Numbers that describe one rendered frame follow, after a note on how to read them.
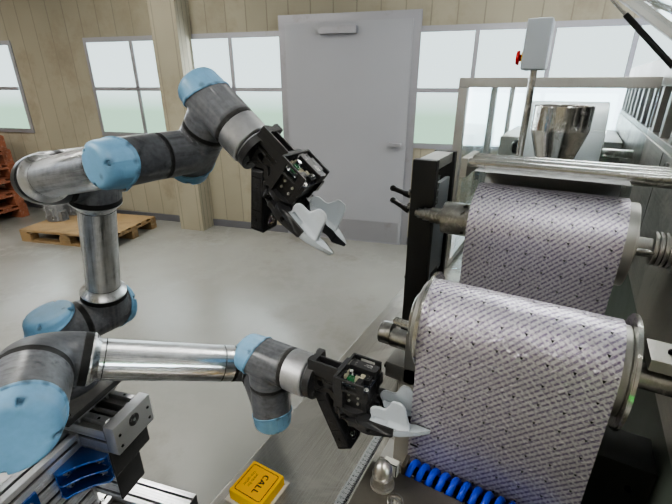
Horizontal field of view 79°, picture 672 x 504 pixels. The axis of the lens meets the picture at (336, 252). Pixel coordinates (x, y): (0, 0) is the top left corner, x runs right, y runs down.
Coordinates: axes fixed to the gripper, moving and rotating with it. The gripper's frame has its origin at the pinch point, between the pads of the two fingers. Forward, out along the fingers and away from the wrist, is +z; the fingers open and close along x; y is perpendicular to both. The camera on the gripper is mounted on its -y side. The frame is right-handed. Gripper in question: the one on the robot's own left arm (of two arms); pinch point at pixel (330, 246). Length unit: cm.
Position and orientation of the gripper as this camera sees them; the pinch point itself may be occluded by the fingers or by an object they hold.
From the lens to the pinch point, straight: 64.9
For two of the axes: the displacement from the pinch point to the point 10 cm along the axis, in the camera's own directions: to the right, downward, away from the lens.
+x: 4.9, -3.3, 8.1
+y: 5.6, -5.9, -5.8
